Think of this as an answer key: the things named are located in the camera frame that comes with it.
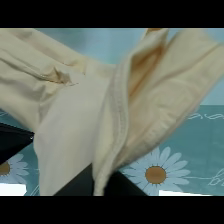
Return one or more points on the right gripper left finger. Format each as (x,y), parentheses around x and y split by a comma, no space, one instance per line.
(80,183)

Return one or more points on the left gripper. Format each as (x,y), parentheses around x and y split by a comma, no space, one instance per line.
(13,141)

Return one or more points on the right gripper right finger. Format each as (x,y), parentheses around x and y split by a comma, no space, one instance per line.
(121,185)

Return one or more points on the cream shirt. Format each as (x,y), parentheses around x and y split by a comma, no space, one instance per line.
(83,110)

